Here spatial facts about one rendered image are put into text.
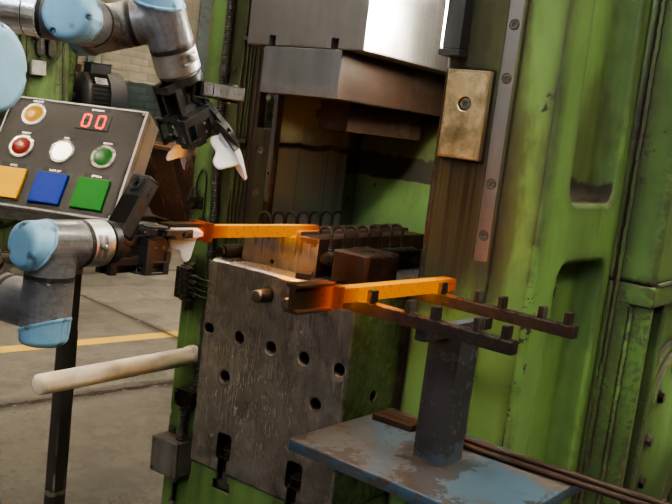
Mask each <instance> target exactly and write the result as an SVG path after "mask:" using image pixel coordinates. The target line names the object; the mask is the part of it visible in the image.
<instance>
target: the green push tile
mask: <svg viewBox="0 0 672 504"><path fill-rule="evenodd" d="M110 185H111V182H110V181H108V180H100V179H93V178H86V177H79V178H78V181H77V184H76V186H75V189H74V192H73V195H72V198H71V201H70V203H69V207H70V208H73V209H80V210H87V211H93V212H100V213H101V212H102V209H103V206H104V203H105V200H106V197H107V194H108V191H109V188H110Z"/></svg>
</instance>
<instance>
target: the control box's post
mask: <svg viewBox="0 0 672 504"><path fill-rule="evenodd" d="M82 274H83V267H82V268H76V272H75V284H74V295H73V306H72V317H73V319H72V322H71V329H70V333H69V339H68V341H67V342H66V343H65V344H64V345H62V346H60V347H56V354H55V367H54V371H57V370H63V369H68V368H74V366H75V353H76V341H77V329H78V317H79V305H80V293H81V281H82ZM72 390H73V389H70V390H65V391H60V392H55V393H52V404H51V417H50V429H49V442H48V455H47V467H46V480H45V490H46V491H47V490H48V491H50V492H51V493H56V492H59V491H62V490H64V486H65V474H66V462H67V450H68V438H69V426H70V414H71V402H72ZM63 498H64V494H62V495H59V496H56V497H53V498H52V497H47V496H46V495H45V494H44V504H63Z"/></svg>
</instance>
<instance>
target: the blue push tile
mask: <svg viewBox="0 0 672 504"><path fill-rule="evenodd" d="M68 179H69V176H68V175H65V174H58V173H51V172H43V171H37V173H36V176H35V179H34V181H33V184H32V187H31V189H30V192H29V195H28V197H27V201H28V202H32V203H39V204H46V205H53V206H59V205H60V202H61V199H62V196H63V193H64V191H65V188H66V185H67V182H68Z"/></svg>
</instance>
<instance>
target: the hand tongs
mask: <svg viewBox="0 0 672 504"><path fill-rule="evenodd" d="M372 419H373V420H376V421H379V422H382V423H385V424H388V425H391V426H394V427H397V428H400V429H403V430H406V431H409V432H413V431H415V430H416V427H417V419H414V418H411V417H407V416H404V415H401V414H398V413H395V412H392V411H389V410H386V409H383V410H380V411H379V412H375V413H373V415H372ZM463 449H466V450H469V451H472V452H475V453H478V454H481V455H484V456H487V457H490V458H493V459H496V460H499V461H502V462H505V463H508V464H511V465H514V466H517V467H520V468H523V469H526V470H529V471H532V472H535V473H538V474H541V475H543V476H546V477H549V478H552V479H555V480H558V481H561V482H564V483H567V484H570V485H573V486H576V487H579V488H582V489H585V490H588V491H591V492H594V493H597V494H600V495H603V496H606V497H609V498H612V499H615V500H618V501H621V502H624V503H627V504H672V503H669V502H666V501H663V500H660V499H657V498H654V497H651V496H648V495H645V494H642V493H638V492H635V491H632V490H629V489H626V488H623V487H620V486H617V485H614V484H611V483H608V482H605V481H602V480H598V479H595V478H592V477H589V476H586V475H583V474H580V473H577V472H574V471H571V470H568V469H565V468H561V467H558V466H555V465H552V464H549V463H546V462H543V461H540V460H537V459H534V458H531V457H528V456H524V455H521V454H518V453H515V452H512V451H509V450H506V449H503V448H500V447H497V446H493V445H490V444H487V443H484V442H481V441H478V440H475V439H471V438H468V437H465V439H464V445H463Z"/></svg>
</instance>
